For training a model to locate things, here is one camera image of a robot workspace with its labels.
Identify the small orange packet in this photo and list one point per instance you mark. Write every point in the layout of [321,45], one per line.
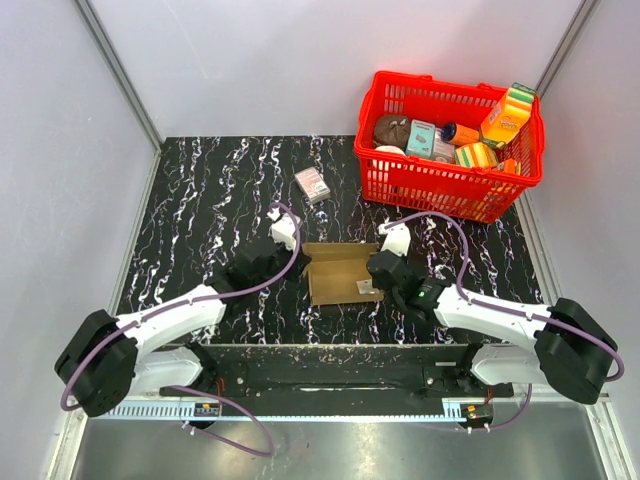
[509,166]

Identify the brown cardboard box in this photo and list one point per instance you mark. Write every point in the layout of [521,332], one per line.
[334,270]

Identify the white round container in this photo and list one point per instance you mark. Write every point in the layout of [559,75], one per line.
[390,149]

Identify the pink grey small box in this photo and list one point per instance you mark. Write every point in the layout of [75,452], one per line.
[442,151]

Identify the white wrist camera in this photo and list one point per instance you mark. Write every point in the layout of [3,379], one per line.
[282,229]
[397,238]

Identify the aluminium front rail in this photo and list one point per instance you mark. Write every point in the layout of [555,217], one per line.
[304,407]

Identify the orange can with blue lid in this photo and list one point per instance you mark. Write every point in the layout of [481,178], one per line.
[459,135]

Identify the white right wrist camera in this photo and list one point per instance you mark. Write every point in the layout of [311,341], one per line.
[397,238]

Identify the yellow green striped sponge pack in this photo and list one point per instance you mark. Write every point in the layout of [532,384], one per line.
[476,155]

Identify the small white paper packet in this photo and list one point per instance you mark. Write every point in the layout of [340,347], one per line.
[365,287]

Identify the small grey card box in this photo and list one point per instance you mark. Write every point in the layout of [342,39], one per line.
[312,185]

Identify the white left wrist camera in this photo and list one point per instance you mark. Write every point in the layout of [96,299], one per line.
[282,229]

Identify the brown round bread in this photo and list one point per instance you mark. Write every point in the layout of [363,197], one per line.
[392,130]

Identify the tall orange juice carton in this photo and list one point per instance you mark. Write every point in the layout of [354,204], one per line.
[508,116]

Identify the red plastic shopping basket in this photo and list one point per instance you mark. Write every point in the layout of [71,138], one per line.
[412,182]

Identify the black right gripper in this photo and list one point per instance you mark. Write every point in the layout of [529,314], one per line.
[403,258]

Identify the teal small box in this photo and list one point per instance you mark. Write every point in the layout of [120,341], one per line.
[421,139]

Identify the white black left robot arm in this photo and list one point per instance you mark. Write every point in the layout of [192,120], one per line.
[111,357]

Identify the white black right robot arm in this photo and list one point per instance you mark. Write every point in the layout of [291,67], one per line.
[561,346]

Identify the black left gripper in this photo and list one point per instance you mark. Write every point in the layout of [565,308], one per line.
[302,261]

